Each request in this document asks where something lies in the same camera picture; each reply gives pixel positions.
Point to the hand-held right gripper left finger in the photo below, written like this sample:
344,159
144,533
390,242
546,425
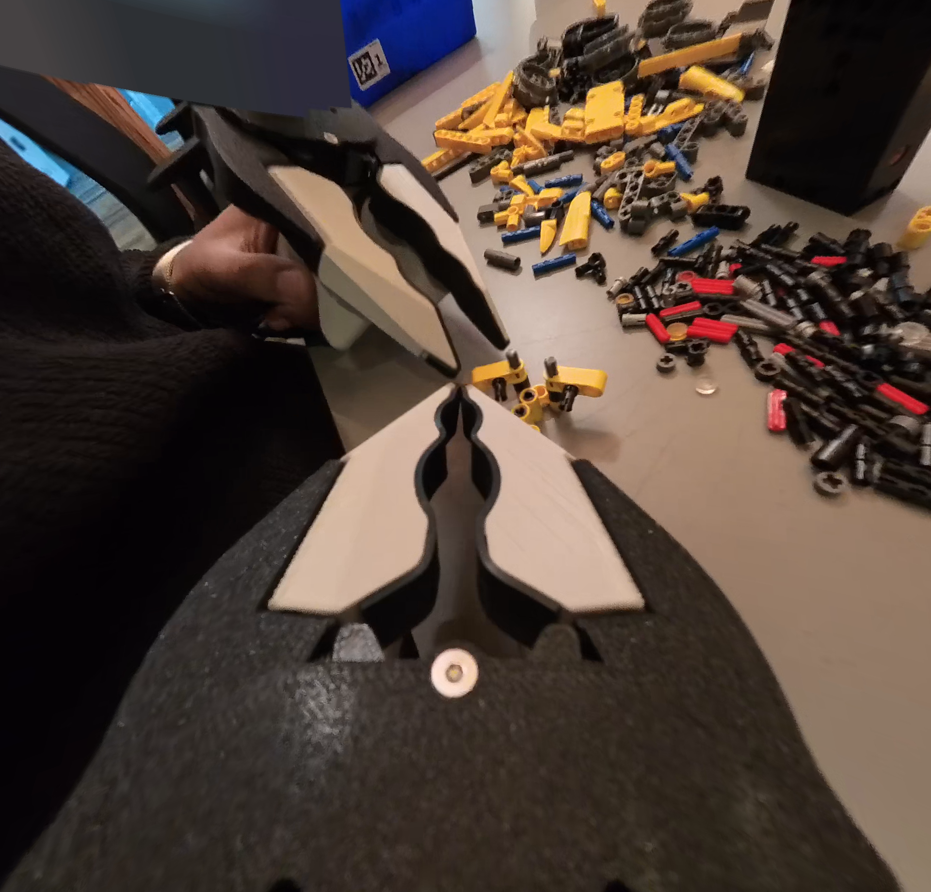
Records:
349,543

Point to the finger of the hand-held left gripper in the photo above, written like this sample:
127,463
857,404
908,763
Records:
429,208
349,252

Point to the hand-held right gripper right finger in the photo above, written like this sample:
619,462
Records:
567,536

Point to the person's left forearm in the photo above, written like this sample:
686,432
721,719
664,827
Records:
73,252

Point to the person's left hand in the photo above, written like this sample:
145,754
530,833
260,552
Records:
247,274

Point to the dark grey tube connector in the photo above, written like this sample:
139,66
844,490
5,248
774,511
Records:
502,259

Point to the metal mesh wristband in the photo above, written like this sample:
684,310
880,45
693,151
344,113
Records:
169,266

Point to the blue connector pin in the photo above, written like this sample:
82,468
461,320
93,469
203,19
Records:
554,264
693,241

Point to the black T-shaped connector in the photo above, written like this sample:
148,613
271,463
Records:
593,266

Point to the blue storage bin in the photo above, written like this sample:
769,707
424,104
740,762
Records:
414,12

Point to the pile of yellow grey building pieces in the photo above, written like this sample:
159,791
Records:
604,106

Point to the clear round stud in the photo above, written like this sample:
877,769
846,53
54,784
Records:
704,385

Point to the black connector pin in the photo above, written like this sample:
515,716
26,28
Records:
664,243

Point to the black block connector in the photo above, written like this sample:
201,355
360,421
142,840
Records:
720,216

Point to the pile of black red pins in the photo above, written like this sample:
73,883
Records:
814,310

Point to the black perforated box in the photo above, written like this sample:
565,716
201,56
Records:
836,92

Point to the yellow two-hole beam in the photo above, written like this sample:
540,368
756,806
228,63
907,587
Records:
918,228

